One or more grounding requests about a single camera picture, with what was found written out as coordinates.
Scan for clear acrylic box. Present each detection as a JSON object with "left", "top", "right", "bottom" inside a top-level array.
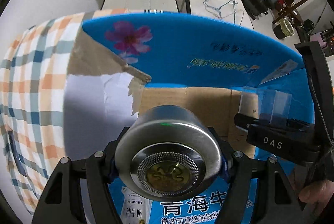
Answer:
[{"left": 238, "top": 87, "right": 292, "bottom": 127}]

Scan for blue cardboard milk box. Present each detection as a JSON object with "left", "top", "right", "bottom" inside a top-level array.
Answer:
[{"left": 63, "top": 11, "right": 315, "bottom": 224}]

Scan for orange plaid cloth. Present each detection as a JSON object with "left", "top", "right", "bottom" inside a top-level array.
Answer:
[{"left": 1, "top": 9, "right": 142, "bottom": 214}]

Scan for wire clothes hangers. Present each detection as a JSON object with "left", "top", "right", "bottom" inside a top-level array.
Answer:
[{"left": 203, "top": 0, "right": 245, "bottom": 26}]

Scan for person right hand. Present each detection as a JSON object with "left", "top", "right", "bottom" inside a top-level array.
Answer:
[{"left": 299, "top": 180, "right": 334, "bottom": 215}]

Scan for pink suitcase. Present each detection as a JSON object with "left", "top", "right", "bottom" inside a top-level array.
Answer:
[{"left": 310, "top": 32, "right": 327, "bottom": 49}]

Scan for trash bin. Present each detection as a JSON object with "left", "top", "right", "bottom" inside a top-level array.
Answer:
[{"left": 273, "top": 18, "right": 295, "bottom": 40}]

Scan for steel lidded tin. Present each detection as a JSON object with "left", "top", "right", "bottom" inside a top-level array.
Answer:
[{"left": 114, "top": 105, "right": 223, "bottom": 202}]

